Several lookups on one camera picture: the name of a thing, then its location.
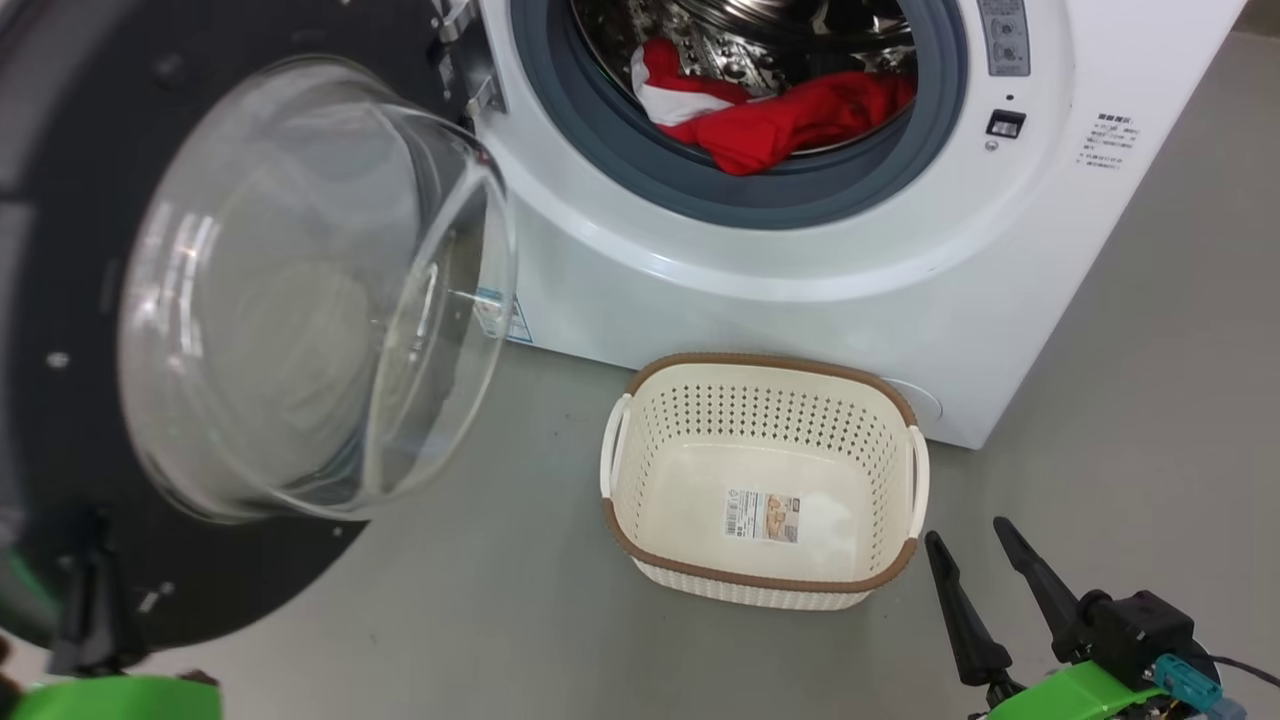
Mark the blue energy label sticker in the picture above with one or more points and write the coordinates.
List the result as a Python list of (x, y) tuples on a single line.
[(495, 315)]

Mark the steel washing machine drum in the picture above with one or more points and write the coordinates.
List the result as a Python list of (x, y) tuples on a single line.
[(740, 30)]

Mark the red and white clothing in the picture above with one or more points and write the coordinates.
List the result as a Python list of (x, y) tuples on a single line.
[(790, 125)]

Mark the paper product label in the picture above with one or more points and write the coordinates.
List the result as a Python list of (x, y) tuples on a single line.
[(762, 516)]

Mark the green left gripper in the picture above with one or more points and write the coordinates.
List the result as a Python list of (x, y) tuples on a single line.
[(120, 700)]

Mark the round white filter cover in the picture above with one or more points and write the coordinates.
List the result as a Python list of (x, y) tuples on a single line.
[(925, 400)]

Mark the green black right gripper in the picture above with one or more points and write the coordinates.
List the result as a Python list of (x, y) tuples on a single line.
[(1130, 630)]

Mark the cream laundry basket brown rim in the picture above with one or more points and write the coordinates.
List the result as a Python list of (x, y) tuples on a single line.
[(760, 590)]

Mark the white front-load washing machine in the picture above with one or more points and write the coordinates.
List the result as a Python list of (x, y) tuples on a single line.
[(800, 300)]

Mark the black door latch socket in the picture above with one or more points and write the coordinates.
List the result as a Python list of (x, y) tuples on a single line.
[(1006, 124)]

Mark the metal door hinge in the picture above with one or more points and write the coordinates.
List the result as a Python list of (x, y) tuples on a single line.
[(480, 95)]

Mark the grey warning sticker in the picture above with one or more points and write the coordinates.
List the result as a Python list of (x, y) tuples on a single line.
[(1005, 40)]

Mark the round black glass washer door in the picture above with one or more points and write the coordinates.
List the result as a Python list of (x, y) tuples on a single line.
[(300, 300)]

